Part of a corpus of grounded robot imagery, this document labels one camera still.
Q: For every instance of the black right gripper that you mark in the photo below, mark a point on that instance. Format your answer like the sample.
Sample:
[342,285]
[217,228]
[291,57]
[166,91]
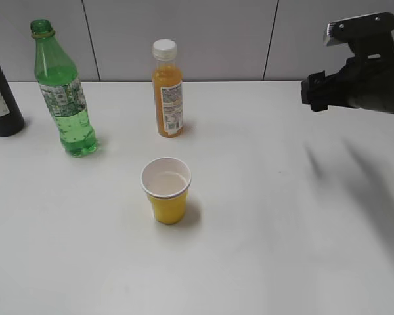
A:
[367,79]

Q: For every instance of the green sprite plastic bottle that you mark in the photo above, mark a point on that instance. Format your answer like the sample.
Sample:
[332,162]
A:
[60,85]

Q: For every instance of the yellow paper cup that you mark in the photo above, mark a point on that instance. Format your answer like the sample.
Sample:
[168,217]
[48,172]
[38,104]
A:
[166,181]

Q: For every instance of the orange juice bottle white cap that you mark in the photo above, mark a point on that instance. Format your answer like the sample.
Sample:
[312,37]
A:
[167,82]

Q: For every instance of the dark wine bottle white label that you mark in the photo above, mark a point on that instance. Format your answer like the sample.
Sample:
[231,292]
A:
[11,119]

